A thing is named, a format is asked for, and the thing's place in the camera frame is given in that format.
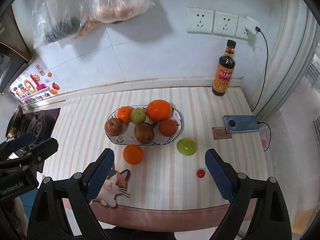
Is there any medium orange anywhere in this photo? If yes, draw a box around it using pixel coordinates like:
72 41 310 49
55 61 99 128
123 145 144 165

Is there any green apple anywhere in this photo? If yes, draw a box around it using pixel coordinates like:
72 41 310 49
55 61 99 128
130 108 146 125
176 138 197 156

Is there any red brown apple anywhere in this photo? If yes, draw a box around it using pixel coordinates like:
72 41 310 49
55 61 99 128
104 118 123 137

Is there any small orange mandarin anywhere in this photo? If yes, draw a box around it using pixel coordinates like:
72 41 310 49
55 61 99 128
117 106 133 124

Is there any dark orange fruit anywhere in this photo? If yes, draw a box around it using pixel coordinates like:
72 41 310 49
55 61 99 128
158 119 177 137

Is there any large orange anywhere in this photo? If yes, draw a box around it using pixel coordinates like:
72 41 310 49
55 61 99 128
146 100 172 122

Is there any black frying pan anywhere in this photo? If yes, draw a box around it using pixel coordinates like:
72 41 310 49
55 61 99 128
5 106 23 139

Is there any black gas stove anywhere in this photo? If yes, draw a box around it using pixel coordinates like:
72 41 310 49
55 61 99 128
14 108 60 146

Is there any cherry tomato left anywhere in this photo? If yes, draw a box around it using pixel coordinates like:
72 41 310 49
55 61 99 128
196 168 206 178

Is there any brown label card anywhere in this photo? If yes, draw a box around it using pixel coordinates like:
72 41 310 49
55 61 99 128
212 126 232 140

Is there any blue smartphone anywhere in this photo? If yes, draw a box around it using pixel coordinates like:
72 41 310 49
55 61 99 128
223 115 259 134

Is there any striped table mat with cat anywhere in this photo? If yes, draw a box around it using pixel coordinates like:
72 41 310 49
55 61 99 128
43 87 269 231

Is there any floral oval ceramic plate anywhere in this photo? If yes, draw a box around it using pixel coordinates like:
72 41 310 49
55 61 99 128
105 107 183 146

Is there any black range hood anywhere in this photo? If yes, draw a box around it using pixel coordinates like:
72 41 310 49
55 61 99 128
0 8 34 94

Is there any frosted glass sliding door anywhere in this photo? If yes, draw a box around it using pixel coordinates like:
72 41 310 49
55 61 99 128
257 0 319 238

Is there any dark soy sauce bottle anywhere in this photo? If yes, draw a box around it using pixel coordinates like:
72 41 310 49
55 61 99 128
212 40 236 96

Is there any plastic bag with dark contents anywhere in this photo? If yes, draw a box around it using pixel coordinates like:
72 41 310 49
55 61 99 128
31 0 82 48

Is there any white charger plug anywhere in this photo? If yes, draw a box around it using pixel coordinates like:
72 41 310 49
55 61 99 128
245 16 260 35

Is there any plastic bag with eggs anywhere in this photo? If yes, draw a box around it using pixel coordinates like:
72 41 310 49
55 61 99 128
81 0 155 24

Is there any colourful wall sticker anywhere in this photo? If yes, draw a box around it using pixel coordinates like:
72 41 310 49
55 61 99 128
8 63 61 106

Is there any white wall socket right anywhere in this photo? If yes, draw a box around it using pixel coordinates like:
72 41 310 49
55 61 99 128
235 16 249 41

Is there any white wall socket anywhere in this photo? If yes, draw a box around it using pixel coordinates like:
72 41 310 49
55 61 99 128
235 16 249 41
187 7 214 35
213 10 239 37

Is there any black charging cable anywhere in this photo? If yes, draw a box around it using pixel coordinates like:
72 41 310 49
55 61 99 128
251 26 272 152

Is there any white wall socket middle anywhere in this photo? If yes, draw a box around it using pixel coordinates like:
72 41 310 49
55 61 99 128
213 10 239 37

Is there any white wall socket left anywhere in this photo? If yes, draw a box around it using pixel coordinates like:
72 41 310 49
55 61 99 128
187 7 214 35

